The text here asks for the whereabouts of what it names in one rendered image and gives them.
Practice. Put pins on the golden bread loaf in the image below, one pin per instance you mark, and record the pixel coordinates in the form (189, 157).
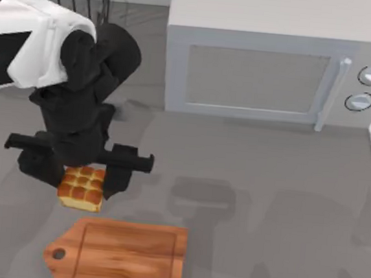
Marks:
(80, 188)

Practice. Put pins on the wooden cutting board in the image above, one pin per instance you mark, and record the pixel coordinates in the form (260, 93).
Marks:
(123, 257)

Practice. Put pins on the microwave oven door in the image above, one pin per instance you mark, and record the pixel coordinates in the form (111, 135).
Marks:
(255, 80)

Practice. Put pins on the pale grey microwave oven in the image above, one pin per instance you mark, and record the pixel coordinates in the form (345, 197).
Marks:
(280, 20)

